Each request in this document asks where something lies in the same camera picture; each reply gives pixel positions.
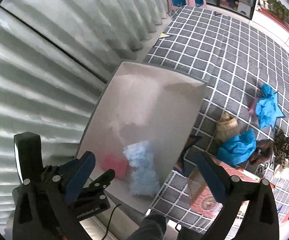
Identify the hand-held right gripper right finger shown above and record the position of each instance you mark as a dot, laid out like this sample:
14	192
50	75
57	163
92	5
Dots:
209	175

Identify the pink sponge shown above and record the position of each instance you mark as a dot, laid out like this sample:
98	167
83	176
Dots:
114	166

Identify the grey checked bed sheet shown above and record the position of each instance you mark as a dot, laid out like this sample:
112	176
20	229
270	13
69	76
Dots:
209	42

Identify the blue crinkled cloth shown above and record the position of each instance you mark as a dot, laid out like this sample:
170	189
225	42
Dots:
236	147
268	107

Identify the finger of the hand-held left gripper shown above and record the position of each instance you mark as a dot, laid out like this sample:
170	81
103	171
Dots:
104	178

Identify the light blue fluffy cloth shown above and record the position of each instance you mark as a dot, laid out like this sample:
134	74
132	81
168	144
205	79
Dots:
142	170

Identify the grey white curtain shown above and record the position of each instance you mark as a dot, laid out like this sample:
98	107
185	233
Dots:
47	55

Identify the small pink cloth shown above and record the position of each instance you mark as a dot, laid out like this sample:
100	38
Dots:
252	107

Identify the beige soft cloth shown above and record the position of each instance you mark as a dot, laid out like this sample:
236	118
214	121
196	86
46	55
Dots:
225	127

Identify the red patterned cardboard box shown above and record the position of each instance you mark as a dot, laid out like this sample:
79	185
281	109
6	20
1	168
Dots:
206	201

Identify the leopard print cloth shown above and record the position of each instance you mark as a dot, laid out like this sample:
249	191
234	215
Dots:
285	145

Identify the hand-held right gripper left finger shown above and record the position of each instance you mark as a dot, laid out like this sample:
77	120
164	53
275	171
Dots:
80	175

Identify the white cloth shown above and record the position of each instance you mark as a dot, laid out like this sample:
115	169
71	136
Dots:
284	173

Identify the person's leg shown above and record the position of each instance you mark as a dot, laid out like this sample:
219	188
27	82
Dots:
149	226

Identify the wall poster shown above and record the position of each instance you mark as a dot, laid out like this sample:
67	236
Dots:
279	10

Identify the white storage box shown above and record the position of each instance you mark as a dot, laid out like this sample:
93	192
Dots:
147	100

